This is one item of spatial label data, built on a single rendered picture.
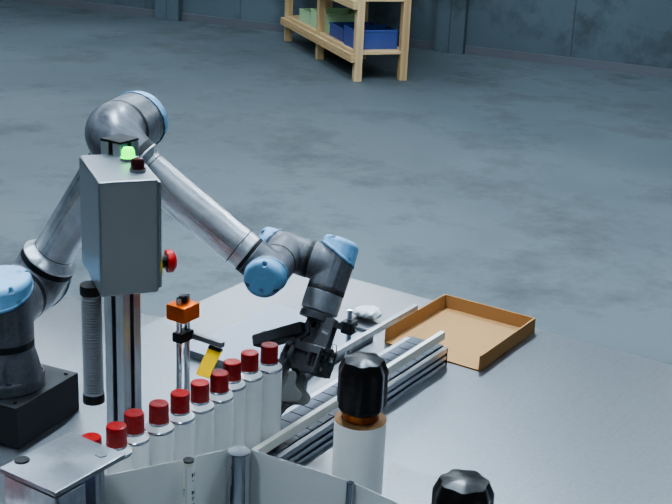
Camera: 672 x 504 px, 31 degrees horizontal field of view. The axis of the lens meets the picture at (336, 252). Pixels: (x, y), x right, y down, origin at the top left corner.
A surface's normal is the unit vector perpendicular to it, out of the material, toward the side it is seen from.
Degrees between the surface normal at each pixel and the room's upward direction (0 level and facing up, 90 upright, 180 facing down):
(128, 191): 90
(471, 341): 0
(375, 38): 90
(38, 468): 0
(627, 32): 90
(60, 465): 0
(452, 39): 90
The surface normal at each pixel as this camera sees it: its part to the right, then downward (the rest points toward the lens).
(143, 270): 0.36, 0.32
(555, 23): -0.42, 0.28
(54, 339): 0.04, -0.94
